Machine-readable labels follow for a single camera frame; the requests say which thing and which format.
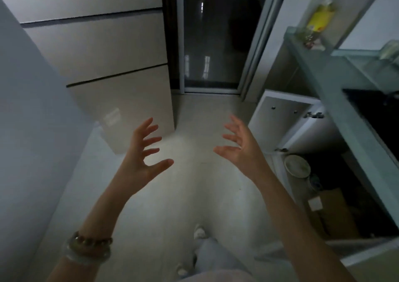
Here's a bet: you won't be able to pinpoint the grey kitchen counter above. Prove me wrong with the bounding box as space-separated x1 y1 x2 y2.
284 26 399 228

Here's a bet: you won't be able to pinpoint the white open cabinet door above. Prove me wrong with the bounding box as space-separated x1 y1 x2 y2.
255 237 399 268
248 89 325 153

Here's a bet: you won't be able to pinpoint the person's left hand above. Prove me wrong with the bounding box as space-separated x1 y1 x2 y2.
117 117 174 198

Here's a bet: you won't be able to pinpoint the pale jade bangle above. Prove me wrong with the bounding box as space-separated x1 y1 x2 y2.
63 239 112 266

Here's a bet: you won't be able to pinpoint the person's grey trousers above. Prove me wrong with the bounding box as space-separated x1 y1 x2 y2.
178 236 257 282

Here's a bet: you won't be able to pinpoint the person's right hand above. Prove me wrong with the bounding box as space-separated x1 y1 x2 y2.
213 114 272 184

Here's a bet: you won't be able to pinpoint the clear glass jar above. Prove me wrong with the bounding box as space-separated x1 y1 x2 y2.
379 40 399 61

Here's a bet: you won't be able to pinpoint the white round plate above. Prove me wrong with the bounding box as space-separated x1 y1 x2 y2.
283 154 312 179

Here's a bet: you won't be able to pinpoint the brown cardboard box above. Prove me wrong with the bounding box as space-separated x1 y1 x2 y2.
308 188 360 239

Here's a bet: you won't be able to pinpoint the person's right forearm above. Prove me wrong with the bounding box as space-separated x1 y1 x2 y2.
254 171 357 282

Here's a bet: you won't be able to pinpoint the brown bead bracelet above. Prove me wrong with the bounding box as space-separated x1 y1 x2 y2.
72 231 113 249

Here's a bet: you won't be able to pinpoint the beige refrigerator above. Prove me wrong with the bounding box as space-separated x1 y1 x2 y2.
0 0 176 155

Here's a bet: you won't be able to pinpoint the sliding glass door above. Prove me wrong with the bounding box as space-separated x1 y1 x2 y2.
175 0 292 95

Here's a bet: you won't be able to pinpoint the person's left forearm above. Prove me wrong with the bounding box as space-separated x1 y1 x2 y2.
46 180 141 282

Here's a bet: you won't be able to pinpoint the black cooktop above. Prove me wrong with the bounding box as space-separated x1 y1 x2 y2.
342 88 399 164

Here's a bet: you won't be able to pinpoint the yellow oil bottle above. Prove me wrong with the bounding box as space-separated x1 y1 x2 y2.
296 0 342 51

